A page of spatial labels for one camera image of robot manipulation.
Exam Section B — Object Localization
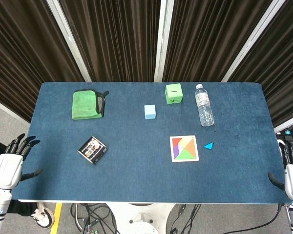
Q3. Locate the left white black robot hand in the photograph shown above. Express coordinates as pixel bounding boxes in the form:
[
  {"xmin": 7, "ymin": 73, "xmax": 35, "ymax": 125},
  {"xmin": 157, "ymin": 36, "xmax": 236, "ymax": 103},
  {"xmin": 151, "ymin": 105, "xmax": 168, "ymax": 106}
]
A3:
[{"xmin": 0, "ymin": 133, "xmax": 44, "ymax": 190}]

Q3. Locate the orange triangle tangram piece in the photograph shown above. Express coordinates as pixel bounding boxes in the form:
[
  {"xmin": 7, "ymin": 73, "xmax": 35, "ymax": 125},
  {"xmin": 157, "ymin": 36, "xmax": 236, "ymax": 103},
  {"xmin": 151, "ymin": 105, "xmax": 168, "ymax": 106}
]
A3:
[{"xmin": 185, "ymin": 138, "xmax": 196, "ymax": 156}]

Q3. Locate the green triangle tangram piece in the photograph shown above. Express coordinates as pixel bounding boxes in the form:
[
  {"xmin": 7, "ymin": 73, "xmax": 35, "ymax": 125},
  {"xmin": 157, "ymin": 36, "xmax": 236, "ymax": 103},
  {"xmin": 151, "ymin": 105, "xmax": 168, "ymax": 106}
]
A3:
[{"xmin": 178, "ymin": 148, "xmax": 196, "ymax": 160}]

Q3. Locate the yellow tangram piece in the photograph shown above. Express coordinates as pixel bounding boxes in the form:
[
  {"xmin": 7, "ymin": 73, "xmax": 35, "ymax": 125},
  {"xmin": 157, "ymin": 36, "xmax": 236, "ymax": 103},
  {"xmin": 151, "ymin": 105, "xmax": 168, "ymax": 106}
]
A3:
[{"xmin": 179, "ymin": 137, "xmax": 194, "ymax": 149}]

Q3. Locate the purple parallelogram tangram piece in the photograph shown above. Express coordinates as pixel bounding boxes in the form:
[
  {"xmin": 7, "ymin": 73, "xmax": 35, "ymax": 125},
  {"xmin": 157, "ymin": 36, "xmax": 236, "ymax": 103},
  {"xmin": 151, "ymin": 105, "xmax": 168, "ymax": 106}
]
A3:
[{"xmin": 172, "ymin": 143, "xmax": 181, "ymax": 159}]

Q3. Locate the wooden tangram puzzle tray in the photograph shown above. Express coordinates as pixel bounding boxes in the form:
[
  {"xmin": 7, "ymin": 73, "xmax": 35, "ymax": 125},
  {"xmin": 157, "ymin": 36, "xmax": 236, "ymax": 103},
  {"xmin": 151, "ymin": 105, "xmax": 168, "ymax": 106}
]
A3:
[{"xmin": 169, "ymin": 135, "xmax": 200, "ymax": 163}]

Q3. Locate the black trouser leg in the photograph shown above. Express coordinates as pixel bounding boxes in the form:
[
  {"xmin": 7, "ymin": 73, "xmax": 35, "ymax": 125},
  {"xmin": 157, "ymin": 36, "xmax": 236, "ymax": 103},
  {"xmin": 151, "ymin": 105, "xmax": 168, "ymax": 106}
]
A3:
[{"xmin": 0, "ymin": 140, "xmax": 38, "ymax": 216}]

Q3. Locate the white black sneaker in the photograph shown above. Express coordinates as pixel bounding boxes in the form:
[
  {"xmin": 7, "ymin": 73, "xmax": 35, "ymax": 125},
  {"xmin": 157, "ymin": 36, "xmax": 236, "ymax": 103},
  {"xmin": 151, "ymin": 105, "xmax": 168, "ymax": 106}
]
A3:
[{"xmin": 30, "ymin": 203, "xmax": 55, "ymax": 229}]

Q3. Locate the black rectangular tin can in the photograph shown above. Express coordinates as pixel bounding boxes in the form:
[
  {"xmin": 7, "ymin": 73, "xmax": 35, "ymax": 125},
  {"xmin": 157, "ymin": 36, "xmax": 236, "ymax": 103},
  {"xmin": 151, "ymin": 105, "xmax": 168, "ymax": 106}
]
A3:
[{"xmin": 77, "ymin": 136, "xmax": 108, "ymax": 165}]

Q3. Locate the folded green microfibre cloth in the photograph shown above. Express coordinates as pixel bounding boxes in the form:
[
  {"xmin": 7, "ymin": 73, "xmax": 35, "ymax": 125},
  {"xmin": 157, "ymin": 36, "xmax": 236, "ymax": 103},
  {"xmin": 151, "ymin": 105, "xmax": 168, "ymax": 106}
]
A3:
[{"xmin": 71, "ymin": 89, "xmax": 110, "ymax": 121}]

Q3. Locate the brown pleated curtain panel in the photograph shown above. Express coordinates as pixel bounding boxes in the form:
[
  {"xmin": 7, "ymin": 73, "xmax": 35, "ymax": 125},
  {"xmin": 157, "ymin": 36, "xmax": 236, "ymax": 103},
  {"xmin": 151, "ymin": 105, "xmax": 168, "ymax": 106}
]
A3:
[
  {"xmin": 162, "ymin": 0, "xmax": 274, "ymax": 83},
  {"xmin": 228, "ymin": 0, "xmax": 293, "ymax": 129},
  {"xmin": 58, "ymin": 0, "xmax": 162, "ymax": 83},
  {"xmin": 0, "ymin": 0, "xmax": 85, "ymax": 123}
]

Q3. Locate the clear plastic water bottle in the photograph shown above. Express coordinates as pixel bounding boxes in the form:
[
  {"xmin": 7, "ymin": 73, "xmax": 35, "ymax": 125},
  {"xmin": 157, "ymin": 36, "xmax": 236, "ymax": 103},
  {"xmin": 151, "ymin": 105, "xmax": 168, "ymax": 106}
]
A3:
[{"xmin": 194, "ymin": 84, "xmax": 215, "ymax": 127}]

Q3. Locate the blue felt table mat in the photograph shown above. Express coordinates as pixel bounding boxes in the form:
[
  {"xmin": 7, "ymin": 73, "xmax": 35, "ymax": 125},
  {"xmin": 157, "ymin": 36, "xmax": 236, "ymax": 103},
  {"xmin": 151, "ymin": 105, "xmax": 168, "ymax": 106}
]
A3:
[{"xmin": 11, "ymin": 81, "xmax": 293, "ymax": 204}]

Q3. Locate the green foam number cube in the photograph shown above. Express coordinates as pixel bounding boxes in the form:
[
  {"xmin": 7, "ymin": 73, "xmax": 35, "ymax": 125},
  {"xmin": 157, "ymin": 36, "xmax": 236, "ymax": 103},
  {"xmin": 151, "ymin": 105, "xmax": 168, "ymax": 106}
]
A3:
[{"xmin": 165, "ymin": 83, "xmax": 184, "ymax": 105}]

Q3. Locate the light blue foam cube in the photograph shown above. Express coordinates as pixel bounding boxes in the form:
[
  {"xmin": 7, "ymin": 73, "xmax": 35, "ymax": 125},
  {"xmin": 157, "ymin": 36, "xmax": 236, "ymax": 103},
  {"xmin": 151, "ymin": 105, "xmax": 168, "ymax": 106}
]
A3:
[{"xmin": 144, "ymin": 104, "xmax": 157, "ymax": 120}]

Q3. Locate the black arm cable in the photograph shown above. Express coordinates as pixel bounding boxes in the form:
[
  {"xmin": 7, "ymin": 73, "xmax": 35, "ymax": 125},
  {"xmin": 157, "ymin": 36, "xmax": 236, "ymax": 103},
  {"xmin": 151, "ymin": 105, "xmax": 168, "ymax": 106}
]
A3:
[{"xmin": 222, "ymin": 203, "xmax": 285, "ymax": 234}]

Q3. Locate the white partition base rail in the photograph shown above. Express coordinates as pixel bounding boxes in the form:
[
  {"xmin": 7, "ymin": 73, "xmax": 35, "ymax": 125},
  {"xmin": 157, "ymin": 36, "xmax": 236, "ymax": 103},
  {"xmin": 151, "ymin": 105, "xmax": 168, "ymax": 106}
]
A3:
[
  {"xmin": 0, "ymin": 96, "xmax": 31, "ymax": 124},
  {"xmin": 273, "ymin": 118, "xmax": 293, "ymax": 134}
]

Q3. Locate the black cable bundle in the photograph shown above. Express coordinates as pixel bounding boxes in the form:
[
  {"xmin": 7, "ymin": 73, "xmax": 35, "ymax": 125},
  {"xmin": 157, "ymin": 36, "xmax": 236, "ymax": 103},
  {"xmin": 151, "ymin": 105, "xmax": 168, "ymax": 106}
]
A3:
[
  {"xmin": 169, "ymin": 203, "xmax": 201, "ymax": 234},
  {"xmin": 70, "ymin": 203, "xmax": 122, "ymax": 234}
]

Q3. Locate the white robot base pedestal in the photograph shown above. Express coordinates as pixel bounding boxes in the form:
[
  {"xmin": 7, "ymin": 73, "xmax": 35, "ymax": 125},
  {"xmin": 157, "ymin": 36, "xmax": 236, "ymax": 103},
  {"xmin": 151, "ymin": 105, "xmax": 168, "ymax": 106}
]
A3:
[{"xmin": 109, "ymin": 203, "xmax": 177, "ymax": 234}]

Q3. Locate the white partition post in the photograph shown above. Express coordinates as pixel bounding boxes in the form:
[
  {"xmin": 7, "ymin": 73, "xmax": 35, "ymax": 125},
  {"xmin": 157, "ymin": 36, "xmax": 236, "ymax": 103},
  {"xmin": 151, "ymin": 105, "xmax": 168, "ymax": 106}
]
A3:
[
  {"xmin": 45, "ymin": 0, "xmax": 92, "ymax": 83},
  {"xmin": 221, "ymin": 0, "xmax": 283, "ymax": 83},
  {"xmin": 153, "ymin": 0, "xmax": 175, "ymax": 83}
]

